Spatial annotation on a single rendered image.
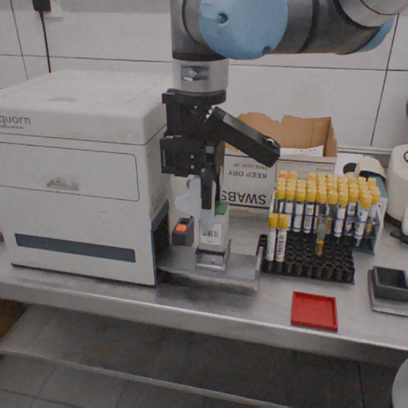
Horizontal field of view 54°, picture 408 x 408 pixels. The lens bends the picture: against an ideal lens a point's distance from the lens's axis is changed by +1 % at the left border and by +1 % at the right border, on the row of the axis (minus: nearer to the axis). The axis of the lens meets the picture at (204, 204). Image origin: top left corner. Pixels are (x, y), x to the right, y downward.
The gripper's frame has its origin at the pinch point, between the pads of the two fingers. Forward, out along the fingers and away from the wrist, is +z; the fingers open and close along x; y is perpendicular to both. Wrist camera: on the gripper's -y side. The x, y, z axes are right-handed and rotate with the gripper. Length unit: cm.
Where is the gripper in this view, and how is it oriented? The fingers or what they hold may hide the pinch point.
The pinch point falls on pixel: (213, 217)
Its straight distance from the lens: 64.2
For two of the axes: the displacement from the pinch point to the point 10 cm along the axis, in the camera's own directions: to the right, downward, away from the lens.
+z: 0.0, 8.8, 4.8
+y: -9.7, -1.1, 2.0
